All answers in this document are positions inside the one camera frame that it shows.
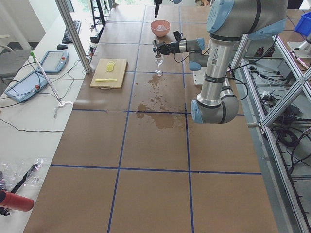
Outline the clear wine glass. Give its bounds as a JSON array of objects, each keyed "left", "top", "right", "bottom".
[{"left": 154, "top": 54, "right": 163, "bottom": 77}]

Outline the yellow plastic knife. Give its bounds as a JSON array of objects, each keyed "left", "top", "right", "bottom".
[{"left": 95, "top": 78, "right": 118, "bottom": 82}]

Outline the teach pendant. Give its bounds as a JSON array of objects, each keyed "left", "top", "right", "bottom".
[
  {"left": 4, "top": 71, "right": 48, "bottom": 103},
  {"left": 40, "top": 51, "right": 69, "bottom": 74}
]

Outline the blue storage bin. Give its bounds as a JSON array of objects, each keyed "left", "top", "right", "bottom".
[{"left": 295, "top": 12, "right": 311, "bottom": 36}]

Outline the red metal bottle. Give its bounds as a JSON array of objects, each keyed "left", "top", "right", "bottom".
[{"left": 0, "top": 190, "right": 35, "bottom": 212}]

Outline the black computer mouse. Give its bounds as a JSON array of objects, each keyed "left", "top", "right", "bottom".
[{"left": 56, "top": 44, "right": 68, "bottom": 50}]

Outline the bamboo cutting board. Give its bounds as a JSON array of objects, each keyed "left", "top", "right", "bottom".
[{"left": 90, "top": 59, "right": 127, "bottom": 89}]

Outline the black keyboard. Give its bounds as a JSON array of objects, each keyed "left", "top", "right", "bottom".
[{"left": 61, "top": 20, "right": 82, "bottom": 44}]

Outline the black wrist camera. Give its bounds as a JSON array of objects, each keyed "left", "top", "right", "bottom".
[{"left": 173, "top": 31, "right": 183, "bottom": 41}]

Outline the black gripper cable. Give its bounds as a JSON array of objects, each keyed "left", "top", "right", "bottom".
[{"left": 173, "top": 47, "right": 211, "bottom": 63}]

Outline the lower teach pendant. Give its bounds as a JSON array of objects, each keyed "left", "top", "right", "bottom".
[{"left": 4, "top": 71, "right": 48, "bottom": 103}]

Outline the steel cocktail jigger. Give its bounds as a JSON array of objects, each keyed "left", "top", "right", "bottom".
[{"left": 152, "top": 39, "right": 158, "bottom": 56}]

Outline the upper teach pendant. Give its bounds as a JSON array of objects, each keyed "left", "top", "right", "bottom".
[{"left": 40, "top": 51, "right": 69, "bottom": 74}]

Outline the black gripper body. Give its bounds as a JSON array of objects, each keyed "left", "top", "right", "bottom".
[
  {"left": 154, "top": 0, "right": 162, "bottom": 5},
  {"left": 159, "top": 41, "right": 180, "bottom": 55}
]

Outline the pink plastic bowl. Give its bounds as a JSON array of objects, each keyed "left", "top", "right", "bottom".
[{"left": 150, "top": 19, "right": 171, "bottom": 37}]

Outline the pile of ice cubes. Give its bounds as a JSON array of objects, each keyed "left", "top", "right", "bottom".
[{"left": 156, "top": 24, "right": 167, "bottom": 31}]

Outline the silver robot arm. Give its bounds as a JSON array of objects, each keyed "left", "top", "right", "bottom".
[
  {"left": 154, "top": 0, "right": 182, "bottom": 18},
  {"left": 153, "top": 0, "right": 288, "bottom": 124}
]

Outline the aluminium frame post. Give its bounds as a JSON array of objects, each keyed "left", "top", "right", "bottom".
[{"left": 55, "top": 0, "right": 92, "bottom": 74}]

